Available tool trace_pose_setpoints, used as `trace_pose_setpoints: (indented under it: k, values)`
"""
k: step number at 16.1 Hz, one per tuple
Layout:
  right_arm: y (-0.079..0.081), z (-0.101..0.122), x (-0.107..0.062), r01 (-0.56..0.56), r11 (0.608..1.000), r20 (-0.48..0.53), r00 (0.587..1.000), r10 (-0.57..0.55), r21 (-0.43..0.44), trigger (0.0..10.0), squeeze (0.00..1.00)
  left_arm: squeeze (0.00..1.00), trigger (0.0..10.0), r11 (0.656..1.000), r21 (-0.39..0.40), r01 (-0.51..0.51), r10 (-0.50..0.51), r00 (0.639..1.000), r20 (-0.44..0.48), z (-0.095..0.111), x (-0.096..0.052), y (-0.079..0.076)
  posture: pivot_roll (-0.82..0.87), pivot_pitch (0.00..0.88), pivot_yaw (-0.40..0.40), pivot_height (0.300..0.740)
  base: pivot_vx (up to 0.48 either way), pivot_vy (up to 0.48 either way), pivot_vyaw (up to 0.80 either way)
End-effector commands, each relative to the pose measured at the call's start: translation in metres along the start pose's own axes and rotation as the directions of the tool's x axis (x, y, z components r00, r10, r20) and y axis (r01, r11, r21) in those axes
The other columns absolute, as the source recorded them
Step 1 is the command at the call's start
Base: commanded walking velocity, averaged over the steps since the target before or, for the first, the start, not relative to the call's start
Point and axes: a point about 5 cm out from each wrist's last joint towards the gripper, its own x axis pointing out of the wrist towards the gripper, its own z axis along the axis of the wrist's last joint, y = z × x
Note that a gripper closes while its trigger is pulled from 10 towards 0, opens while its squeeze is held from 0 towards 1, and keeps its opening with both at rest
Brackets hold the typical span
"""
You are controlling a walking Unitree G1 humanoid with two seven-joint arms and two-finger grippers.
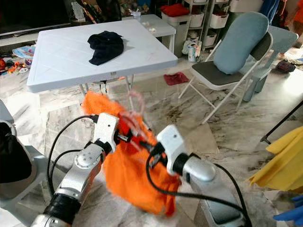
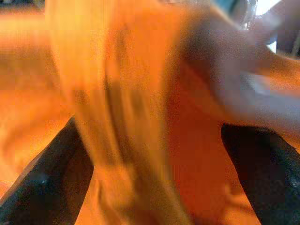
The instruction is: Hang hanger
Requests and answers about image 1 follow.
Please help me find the pink plastic hanger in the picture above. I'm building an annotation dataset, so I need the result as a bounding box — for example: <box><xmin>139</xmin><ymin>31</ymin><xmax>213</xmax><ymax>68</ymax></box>
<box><xmin>118</xmin><ymin>90</ymin><xmax>147</xmax><ymax>138</ymax></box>

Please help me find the orange garment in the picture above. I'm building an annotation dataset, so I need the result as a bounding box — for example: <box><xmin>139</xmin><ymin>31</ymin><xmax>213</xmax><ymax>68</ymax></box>
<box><xmin>81</xmin><ymin>90</ymin><xmax>181</xmax><ymax>217</ymax></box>

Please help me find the dark navy garment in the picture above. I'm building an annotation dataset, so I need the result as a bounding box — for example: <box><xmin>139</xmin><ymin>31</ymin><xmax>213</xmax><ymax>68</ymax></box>
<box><xmin>88</xmin><ymin>31</ymin><xmax>125</xmax><ymax>66</ymax></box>

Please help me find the dark red rag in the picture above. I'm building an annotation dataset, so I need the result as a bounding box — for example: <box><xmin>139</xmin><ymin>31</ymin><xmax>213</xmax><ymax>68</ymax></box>
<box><xmin>163</xmin><ymin>72</ymin><xmax>190</xmax><ymax>86</ymax></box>

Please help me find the grey folding chair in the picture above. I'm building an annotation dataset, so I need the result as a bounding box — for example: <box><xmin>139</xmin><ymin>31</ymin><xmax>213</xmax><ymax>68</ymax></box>
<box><xmin>178</xmin><ymin>31</ymin><xmax>275</xmax><ymax>124</ymax></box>

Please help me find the white folding table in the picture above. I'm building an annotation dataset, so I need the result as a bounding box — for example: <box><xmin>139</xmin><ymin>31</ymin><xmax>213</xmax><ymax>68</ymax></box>
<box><xmin>27</xmin><ymin>20</ymin><xmax>178</xmax><ymax>112</ymax></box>

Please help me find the black cloth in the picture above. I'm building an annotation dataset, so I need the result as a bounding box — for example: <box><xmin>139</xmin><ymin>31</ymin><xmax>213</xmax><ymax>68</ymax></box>
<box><xmin>0</xmin><ymin>135</ymin><xmax>31</xmax><ymax>185</ymax></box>

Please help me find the small white table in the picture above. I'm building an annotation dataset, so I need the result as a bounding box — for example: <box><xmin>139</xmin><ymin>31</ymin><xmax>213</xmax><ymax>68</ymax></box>
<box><xmin>122</xmin><ymin>14</ymin><xmax>176</xmax><ymax>52</ymax></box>

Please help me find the white storage bin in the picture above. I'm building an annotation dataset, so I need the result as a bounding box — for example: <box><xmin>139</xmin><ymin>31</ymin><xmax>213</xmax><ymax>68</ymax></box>
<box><xmin>161</xmin><ymin>13</ymin><xmax>191</xmax><ymax>57</ymax></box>

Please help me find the yellow garment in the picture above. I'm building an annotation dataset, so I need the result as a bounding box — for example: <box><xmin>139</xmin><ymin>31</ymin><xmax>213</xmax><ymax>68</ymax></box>
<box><xmin>249</xmin><ymin>125</ymin><xmax>303</xmax><ymax>192</ymax></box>

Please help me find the light blue cushion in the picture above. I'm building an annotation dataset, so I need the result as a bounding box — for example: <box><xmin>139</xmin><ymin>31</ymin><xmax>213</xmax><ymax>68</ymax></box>
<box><xmin>213</xmin><ymin>12</ymin><xmax>269</xmax><ymax>75</ymax></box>

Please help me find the red folded cloth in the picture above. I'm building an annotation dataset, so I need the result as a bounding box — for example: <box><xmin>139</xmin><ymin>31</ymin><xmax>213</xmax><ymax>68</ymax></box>
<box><xmin>160</xmin><ymin>4</ymin><xmax>191</xmax><ymax>17</ymax></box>

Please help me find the white drawer shelf unit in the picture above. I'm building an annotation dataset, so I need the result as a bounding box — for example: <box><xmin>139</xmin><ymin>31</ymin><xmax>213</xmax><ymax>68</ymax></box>
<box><xmin>185</xmin><ymin>0</ymin><xmax>230</xmax><ymax>48</ymax></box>

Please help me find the black television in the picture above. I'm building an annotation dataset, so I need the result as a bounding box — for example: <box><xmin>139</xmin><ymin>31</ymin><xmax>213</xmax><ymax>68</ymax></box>
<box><xmin>0</xmin><ymin>0</ymin><xmax>71</xmax><ymax>36</ymax></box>

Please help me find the light blue plastic chair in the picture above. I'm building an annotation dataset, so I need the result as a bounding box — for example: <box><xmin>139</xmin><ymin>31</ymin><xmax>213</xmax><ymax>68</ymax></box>
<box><xmin>241</xmin><ymin>26</ymin><xmax>299</xmax><ymax>102</ymax></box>

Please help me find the dark blue hanging cloth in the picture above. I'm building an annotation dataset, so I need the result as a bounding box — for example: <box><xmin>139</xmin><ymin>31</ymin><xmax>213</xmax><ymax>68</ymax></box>
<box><xmin>259</xmin><ymin>0</ymin><xmax>281</xmax><ymax>19</ymax></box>

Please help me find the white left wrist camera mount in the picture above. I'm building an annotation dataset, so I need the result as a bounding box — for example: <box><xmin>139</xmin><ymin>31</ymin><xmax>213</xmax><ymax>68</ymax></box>
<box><xmin>96</xmin><ymin>113</ymin><xmax>120</xmax><ymax>152</ymax></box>

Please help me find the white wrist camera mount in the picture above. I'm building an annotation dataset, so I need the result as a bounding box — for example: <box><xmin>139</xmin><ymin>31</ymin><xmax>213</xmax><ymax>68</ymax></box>
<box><xmin>96</xmin><ymin>113</ymin><xmax>120</xmax><ymax>152</ymax></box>
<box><xmin>156</xmin><ymin>124</ymin><xmax>187</xmax><ymax>164</ymax></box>

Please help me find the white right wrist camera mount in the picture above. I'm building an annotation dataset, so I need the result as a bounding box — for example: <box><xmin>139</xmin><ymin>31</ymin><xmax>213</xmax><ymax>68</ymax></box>
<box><xmin>156</xmin><ymin>124</ymin><xmax>187</xmax><ymax>164</ymax></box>

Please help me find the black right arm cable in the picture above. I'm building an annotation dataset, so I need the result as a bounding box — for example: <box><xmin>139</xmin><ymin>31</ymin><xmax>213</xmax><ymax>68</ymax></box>
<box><xmin>146</xmin><ymin>142</ymin><xmax>252</xmax><ymax>227</ymax></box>

